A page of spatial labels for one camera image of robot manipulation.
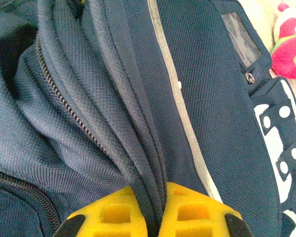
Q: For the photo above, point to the pink and white plush doll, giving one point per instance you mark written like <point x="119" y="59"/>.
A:
<point x="289" y="59"/>

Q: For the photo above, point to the navy blue student backpack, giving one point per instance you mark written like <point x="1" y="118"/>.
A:
<point x="138" y="98"/>

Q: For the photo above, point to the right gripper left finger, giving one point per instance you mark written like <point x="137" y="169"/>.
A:
<point x="93" y="222"/>

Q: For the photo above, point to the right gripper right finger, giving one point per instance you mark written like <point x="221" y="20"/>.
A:
<point x="212" y="222"/>

